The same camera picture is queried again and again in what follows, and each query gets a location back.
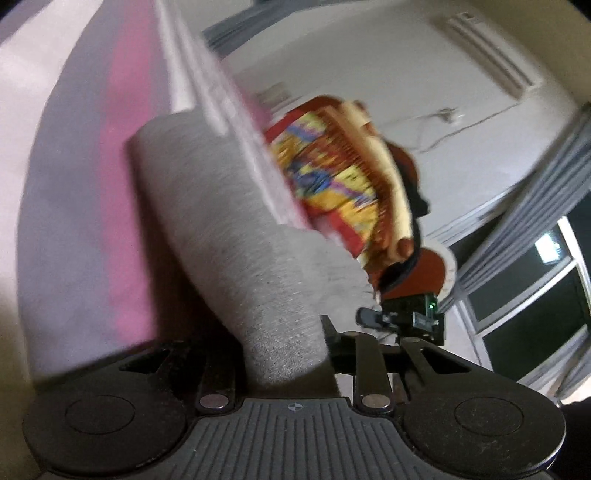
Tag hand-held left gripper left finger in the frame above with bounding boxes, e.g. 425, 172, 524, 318
117, 340, 247, 414

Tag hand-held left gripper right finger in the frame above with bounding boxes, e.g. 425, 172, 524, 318
318, 315, 472, 413

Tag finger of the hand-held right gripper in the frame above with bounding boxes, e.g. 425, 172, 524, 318
355, 307, 385, 330

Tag grey pants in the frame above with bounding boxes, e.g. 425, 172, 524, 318
126, 107, 380, 387

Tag glass window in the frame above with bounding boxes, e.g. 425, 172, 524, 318
445, 187, 591, 374

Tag colourful printed blanket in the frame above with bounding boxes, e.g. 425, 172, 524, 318
263, 95, 459, 303

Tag grey curtain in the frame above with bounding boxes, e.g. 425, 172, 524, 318
201, 0, 296, 63
436, 104, 591, 319
517, 323, 591, 402

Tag grey pink striped bed sheet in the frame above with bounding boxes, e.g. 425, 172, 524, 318
0, 0, 315, 384

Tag white air conditioner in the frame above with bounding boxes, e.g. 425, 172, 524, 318
445, 13, 544, 97

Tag white power cable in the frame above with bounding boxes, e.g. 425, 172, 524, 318
385, 102, 525, 154

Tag beige wall outlet plate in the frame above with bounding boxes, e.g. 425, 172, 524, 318
256, 82, 294, 108

